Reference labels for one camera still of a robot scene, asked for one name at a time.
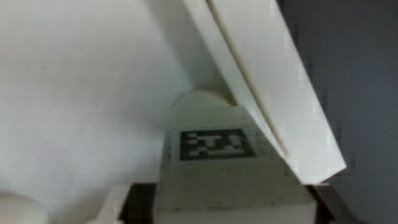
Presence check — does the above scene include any white table leg with tag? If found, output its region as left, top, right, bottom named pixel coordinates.
left=152, top=90, right=316, bottom=224

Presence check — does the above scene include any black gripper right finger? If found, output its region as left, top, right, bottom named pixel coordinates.
left=307, top=183, right=369, bottom=224

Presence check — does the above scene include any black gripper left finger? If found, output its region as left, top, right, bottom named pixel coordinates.
left=93, top=182, right=159, bottom=224

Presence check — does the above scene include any white square tabletop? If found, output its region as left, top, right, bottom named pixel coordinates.
left=0, top=0, right=344, bottom=224

